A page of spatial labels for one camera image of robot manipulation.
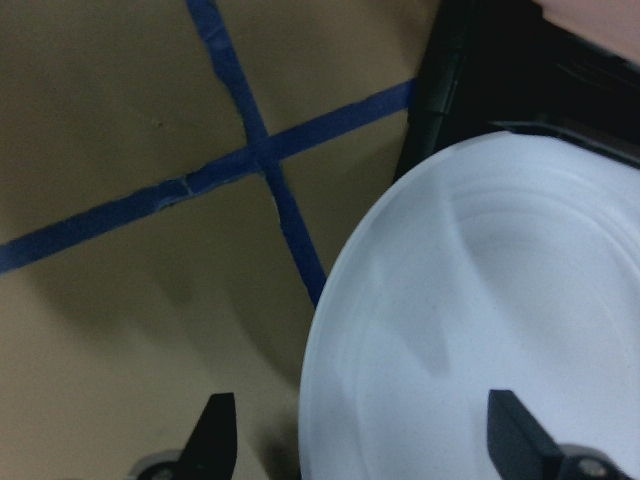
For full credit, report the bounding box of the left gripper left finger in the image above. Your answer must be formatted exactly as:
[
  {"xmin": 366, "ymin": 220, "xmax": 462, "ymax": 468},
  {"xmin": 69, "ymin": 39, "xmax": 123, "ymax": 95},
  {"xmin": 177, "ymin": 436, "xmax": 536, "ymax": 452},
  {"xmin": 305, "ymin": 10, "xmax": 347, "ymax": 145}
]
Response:
[{"xmin": 174, "ymin": 393, "xmax": 235, "ymax": 479}]

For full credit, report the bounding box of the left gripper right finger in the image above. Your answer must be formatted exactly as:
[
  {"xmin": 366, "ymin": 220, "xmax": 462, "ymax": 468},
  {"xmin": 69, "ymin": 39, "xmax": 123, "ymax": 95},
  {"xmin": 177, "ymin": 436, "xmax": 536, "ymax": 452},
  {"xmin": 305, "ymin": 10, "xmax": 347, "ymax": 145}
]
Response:
[{"xmin": 487, "ymin": 389, "xmax": 621, "ymax": 480}]

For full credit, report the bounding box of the blue plate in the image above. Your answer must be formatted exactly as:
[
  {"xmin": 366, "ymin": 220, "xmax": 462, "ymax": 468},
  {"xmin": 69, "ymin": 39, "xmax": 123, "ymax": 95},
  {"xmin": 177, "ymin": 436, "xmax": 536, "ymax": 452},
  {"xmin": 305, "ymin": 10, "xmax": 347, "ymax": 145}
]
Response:
[{"xmin": 298, "ymin": 133, "xmax": 639, "ymax": 479}]

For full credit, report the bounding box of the black dish rack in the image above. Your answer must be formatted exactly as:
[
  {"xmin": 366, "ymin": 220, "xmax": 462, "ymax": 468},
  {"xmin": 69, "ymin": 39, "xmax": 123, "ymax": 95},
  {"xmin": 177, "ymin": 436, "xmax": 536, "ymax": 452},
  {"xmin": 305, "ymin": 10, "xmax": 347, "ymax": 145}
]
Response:
[{"xmin": 395, "ymin": 1, "xmax": 639, "ymax": 177}]

